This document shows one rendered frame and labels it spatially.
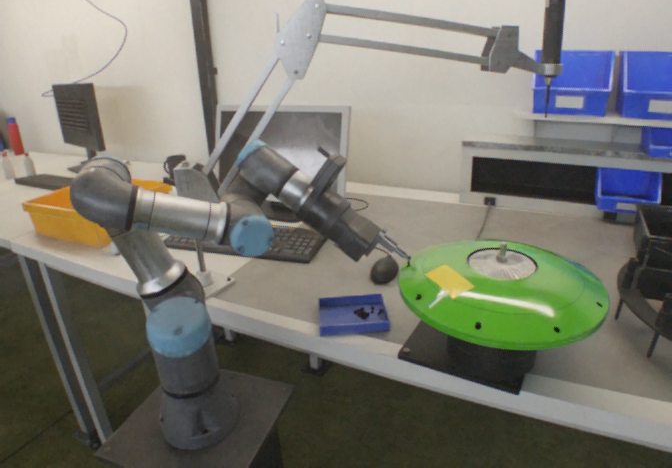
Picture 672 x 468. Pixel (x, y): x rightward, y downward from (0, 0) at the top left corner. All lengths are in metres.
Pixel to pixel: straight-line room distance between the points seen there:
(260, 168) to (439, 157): 0.99
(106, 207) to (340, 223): 0.34
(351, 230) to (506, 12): 1.03
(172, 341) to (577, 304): 0.55
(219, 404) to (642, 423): 0.62
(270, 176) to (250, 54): 1.25
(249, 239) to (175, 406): 0.28
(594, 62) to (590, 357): 0.93
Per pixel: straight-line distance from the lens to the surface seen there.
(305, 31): 0.85
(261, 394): 0.82
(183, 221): 0.62
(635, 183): 1.58
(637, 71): 1.52
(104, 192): 0.62
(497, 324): 0.60
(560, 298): 0.65
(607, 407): 0.76
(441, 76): 1.57
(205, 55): 2.03
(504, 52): 0.91
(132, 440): 0.81
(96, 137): 2.22
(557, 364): 0.81
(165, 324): 0.66
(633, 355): 0.88
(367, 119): 1.68
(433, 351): 0.77
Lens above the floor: 1.40
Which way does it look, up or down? 21 degrees down
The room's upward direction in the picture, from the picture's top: 3 degrees counter-clockwise
